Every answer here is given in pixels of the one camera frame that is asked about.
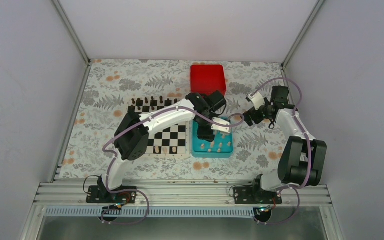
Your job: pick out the aluminium right frame post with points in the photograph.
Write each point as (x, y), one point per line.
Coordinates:
(310, 19)

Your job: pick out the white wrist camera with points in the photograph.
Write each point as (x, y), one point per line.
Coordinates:
(221, 126)
(256, 99)

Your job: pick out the teal square tray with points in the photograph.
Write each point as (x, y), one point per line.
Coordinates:
(221, 146)

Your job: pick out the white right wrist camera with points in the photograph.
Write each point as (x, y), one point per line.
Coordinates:
(256, 99)

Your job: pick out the aluminium corner frame post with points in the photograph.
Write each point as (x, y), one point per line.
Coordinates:
(71, 30)

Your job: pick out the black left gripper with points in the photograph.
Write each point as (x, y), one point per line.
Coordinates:
(205, 135)

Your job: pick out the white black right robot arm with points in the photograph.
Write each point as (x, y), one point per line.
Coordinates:
(302, 161)

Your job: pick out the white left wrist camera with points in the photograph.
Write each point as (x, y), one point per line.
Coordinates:
(221, 126)

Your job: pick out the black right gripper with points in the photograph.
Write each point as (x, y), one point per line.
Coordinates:
(248, 119)

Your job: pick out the floral patterned table mat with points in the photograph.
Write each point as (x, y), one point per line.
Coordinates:
(113, 82)

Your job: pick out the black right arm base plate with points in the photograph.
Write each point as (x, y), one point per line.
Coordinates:
(247, 195)

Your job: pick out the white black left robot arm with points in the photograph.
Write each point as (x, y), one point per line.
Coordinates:
(132, 136)

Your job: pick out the red square box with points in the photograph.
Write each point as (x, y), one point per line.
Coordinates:
(207, 78)

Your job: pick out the black white chessboard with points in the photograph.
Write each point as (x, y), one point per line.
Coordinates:
(174, 136)

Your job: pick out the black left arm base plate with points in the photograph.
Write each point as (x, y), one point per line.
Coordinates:
(94, 197)

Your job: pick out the aluminium front rail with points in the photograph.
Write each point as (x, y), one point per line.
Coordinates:
(169, 199)

